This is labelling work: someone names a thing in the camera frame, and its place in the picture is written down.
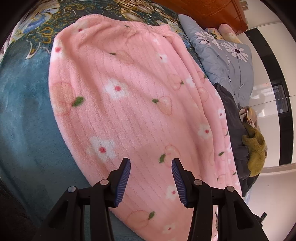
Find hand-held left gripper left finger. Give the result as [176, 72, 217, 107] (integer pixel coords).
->
[35, 158, 131, 241]

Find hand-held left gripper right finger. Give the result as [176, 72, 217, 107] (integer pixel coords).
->
[171, 158, 270, 241]

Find pink fleece pants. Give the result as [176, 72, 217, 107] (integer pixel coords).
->
[47, 14, 243, 241]

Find olive knitted sweater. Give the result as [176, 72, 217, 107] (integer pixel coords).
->
[242, 124, 267, 178]

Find dark grey pants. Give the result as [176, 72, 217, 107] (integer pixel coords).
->
[213, 82, 260, 197]

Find brown floral patterned garment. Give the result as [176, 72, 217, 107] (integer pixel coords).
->
[238, 105, 258, 130]

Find grey daisy print quilt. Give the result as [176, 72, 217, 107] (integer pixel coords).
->
[178, 14, 255, 109]

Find blue floral bed sheet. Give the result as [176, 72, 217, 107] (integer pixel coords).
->
[0, 0, 208, 241]

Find glossy white wardrobe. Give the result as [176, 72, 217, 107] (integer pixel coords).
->
[240, 20, 296, 176]

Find yellow floral pillow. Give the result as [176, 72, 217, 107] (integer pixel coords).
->
[205, 27, 223, 41]

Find pink floral pillow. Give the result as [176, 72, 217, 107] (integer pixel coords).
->
[218, 23, 243, 43]

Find carved wooden headboard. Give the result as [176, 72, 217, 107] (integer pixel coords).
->
[153, 0, 249, 35]

